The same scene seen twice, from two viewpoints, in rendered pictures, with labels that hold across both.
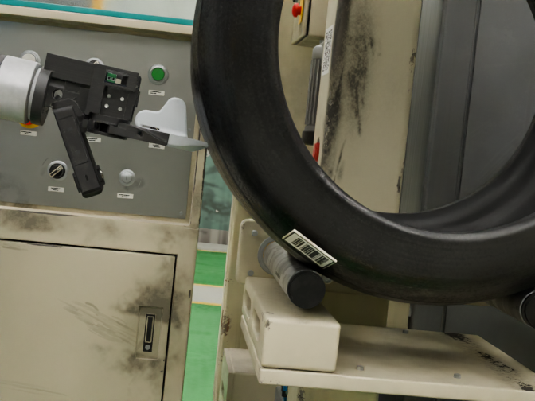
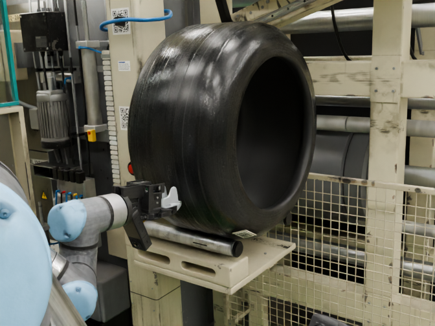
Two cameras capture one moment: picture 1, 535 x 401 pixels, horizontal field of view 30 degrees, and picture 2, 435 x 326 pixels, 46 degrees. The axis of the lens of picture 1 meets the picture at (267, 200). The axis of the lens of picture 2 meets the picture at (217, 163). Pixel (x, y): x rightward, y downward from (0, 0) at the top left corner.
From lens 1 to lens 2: 105 cm
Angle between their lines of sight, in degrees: 49
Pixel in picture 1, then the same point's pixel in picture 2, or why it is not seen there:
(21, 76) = (122, 207)
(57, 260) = not seen: outside the picture
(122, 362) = not seen: hidden behind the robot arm
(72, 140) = (140, 226)
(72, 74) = (134, 194)
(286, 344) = (236, 274)
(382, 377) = (257, 268)
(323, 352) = (245, 270)
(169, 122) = (173, 199)
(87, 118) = (147, 213)
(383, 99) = not seen: hidden behind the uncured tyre
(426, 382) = (268, 262)
